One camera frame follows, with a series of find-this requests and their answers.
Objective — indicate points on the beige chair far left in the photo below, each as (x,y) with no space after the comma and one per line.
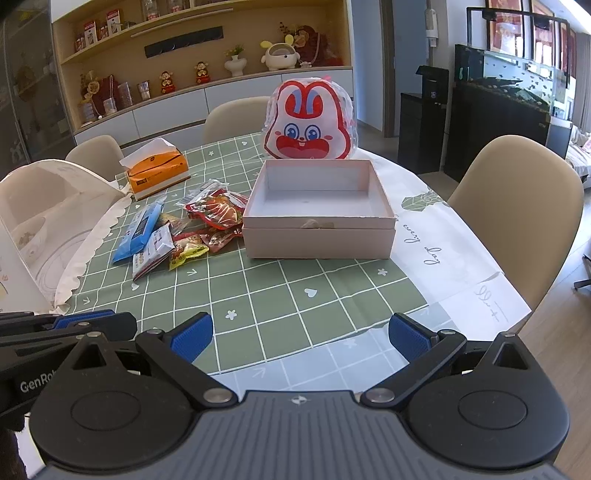
(101,155)

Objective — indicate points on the white vase with flowers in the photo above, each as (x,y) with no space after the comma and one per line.
(235,64)

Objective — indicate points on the red chicken snack pouch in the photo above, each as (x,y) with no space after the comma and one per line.
(220,209)

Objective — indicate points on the red white bunny bag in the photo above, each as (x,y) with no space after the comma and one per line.
(310,118)

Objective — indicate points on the red figurine right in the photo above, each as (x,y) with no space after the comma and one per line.
(202,76)

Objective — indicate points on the red figurine left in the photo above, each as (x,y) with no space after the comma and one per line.
(167,85)

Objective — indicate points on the black water dispenser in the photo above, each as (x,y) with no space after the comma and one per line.
(423,120)

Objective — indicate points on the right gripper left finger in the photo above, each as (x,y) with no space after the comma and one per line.
(171,355)

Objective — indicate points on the beige chair right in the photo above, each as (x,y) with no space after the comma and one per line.
(524,203)

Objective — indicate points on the orange tissue box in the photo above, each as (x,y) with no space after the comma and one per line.
(154,167)

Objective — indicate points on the black fish tank cabinet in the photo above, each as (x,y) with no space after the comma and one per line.
(496,95)

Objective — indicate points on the beige chair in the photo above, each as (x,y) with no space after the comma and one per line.
(238,117)
(101,155)
(524,203)

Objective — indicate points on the blue snack packet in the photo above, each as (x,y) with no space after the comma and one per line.
(138,231)

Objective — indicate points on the green checkered tablecloth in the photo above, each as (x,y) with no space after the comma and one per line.
(261,309)

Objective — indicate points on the small red snack pouch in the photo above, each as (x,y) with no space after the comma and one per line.
(215,240)

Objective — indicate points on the red figurine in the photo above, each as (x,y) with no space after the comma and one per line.
(202,76)
(167,85)

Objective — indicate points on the black soundbar on shelf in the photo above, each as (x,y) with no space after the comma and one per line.
(183,41)

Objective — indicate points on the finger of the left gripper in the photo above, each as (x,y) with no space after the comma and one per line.
(65,320)

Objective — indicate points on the beige chair far middle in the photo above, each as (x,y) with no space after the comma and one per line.
(238,117)

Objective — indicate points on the red plush decoration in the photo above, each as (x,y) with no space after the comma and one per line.
(313,46)

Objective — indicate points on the pink cardboard box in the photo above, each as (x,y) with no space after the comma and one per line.
(318,209)

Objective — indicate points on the wooden wall shelf cabinet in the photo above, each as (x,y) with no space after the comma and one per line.
(110,88)

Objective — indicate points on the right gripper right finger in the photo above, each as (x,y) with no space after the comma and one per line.
(428,354)

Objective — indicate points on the white red snack packet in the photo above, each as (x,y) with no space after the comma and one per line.
(158,247)

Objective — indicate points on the yellow red snack bag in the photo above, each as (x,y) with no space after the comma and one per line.
(186,247)

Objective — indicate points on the beige mesh food cover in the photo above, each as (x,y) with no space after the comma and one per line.
(54,216)

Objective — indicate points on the white ceramic bunny planter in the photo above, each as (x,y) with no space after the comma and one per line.
(281,55)

